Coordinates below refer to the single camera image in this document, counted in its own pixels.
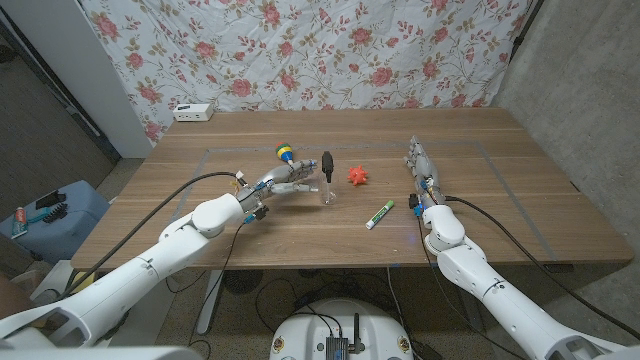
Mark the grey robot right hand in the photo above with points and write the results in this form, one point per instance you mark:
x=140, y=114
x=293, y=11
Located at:
x=425, y=172

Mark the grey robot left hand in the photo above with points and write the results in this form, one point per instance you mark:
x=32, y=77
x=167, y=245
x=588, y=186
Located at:
x=272, y=181

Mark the black pump head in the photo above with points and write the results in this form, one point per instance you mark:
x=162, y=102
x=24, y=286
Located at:
x=327, y=162

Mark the clear plastic dispenser bottle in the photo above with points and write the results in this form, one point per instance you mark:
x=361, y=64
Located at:
x=328, y=196

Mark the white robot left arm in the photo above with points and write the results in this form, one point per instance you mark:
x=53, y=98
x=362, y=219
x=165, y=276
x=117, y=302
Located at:
x=150, y=270

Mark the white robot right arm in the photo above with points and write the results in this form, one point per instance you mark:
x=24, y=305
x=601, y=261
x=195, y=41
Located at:
x=500, y=295

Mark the white robot shoulder cover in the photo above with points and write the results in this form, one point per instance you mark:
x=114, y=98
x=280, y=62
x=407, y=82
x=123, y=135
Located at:
x=100, y=354

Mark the multicoloured wooden maraca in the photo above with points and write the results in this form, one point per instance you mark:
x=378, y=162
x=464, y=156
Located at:
x=284, y=151

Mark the green and white marker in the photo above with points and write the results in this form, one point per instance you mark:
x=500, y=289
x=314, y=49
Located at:
x=380, y=215

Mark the red spiky stress ball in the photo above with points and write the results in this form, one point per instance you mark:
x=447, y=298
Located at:
x=357, y=175

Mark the white power strip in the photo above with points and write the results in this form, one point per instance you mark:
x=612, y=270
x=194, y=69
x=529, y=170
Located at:
x=192, y=112

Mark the white table leg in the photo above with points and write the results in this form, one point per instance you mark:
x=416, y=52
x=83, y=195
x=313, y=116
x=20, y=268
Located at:
x=210, y=300

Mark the floral backdrop cloth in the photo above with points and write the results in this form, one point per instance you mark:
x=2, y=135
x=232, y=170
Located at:
x=310, y=50

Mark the grey table leg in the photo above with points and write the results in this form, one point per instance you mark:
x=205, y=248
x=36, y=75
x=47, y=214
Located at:
x=470, y=305

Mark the white robot torso base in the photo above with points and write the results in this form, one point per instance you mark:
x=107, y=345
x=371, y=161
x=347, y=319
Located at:
x=310, y=330

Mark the black backdrop stand pole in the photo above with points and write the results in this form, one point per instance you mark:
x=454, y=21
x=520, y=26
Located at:
x=522, y=30

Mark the black antenna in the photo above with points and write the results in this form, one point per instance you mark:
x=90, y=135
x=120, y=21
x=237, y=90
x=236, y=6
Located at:
x=357, y=332

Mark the grey computer module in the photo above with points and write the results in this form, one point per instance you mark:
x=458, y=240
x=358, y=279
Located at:
x=336, y=347

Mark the blue storage box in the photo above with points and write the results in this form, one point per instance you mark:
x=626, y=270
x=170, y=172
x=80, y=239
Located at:
x=70, y=230

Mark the yellow and black floor item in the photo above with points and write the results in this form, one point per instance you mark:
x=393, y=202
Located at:
x=86, y=284

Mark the black hair brush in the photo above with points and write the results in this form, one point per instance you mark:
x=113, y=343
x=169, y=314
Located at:
x=56, y=212

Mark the black flat clip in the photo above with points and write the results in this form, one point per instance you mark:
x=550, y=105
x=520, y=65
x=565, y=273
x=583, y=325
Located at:
x=50, y=199

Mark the red toothpaste tube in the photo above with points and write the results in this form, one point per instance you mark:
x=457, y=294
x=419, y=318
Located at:
x=20, y=220

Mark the person's bare limb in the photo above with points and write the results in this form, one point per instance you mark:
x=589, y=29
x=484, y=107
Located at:
x=12, y=302

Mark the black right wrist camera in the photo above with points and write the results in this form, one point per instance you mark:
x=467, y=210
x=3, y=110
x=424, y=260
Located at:
x=413, y=201

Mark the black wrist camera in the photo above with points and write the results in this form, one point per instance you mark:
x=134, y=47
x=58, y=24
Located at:
x=260, y=213
x=413, y=201

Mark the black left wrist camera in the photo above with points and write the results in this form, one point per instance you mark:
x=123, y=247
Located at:
x=260, y=213

